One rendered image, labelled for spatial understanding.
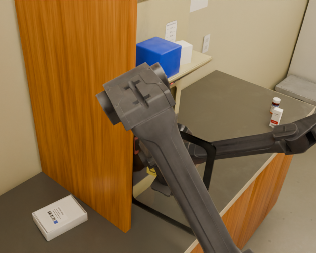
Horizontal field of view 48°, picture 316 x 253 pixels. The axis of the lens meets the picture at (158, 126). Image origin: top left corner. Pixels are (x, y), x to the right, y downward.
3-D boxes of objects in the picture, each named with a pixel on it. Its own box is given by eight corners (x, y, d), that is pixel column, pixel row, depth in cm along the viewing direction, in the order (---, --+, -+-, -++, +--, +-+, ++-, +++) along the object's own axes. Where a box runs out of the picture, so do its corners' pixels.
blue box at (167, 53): (133, 72, 108) (134, 43, 103) (154, 62, 114) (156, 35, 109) (159, 83, 103) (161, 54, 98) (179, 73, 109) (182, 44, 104)
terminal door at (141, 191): (128, 199, 135) (129, 109, 113) (199, 237, 123) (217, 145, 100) (126, 200, 135) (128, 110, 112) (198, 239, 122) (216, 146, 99)
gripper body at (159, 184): (151, 188, 105) (145, 177, 99) (168, 161, 109) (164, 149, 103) (169, 198, 102) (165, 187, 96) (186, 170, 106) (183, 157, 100)
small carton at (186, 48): (169, 59, 117) (170, 42, 113) (181, 56, 119) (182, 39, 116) (178, 66, 114) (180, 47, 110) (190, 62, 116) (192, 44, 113)
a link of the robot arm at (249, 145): (297, 136, 98) (308, 155, 105) (297, 119, 101) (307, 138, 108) (168, 155, 122) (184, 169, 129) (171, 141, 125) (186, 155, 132)
